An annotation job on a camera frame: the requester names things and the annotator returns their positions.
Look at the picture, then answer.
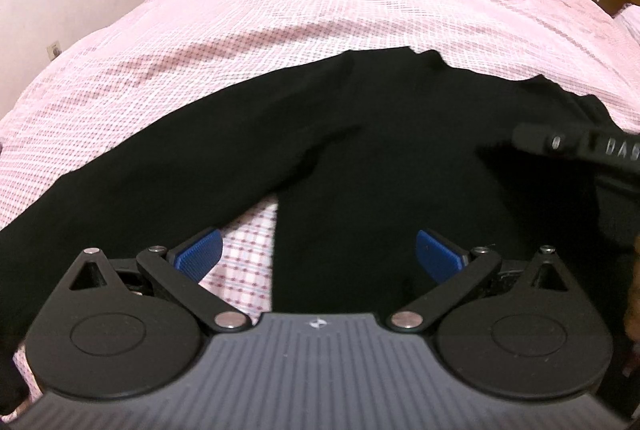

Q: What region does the pink checked bed cover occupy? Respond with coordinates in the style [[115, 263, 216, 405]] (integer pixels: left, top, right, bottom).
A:
[[0, 0, 640, 411]]

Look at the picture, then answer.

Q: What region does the wall power socket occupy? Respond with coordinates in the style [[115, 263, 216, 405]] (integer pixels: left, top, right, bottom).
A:
[[47, 41, 62, 60]]

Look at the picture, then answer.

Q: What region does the black garment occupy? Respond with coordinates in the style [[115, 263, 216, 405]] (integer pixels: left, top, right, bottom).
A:
[[1, 48, 639, 416]]

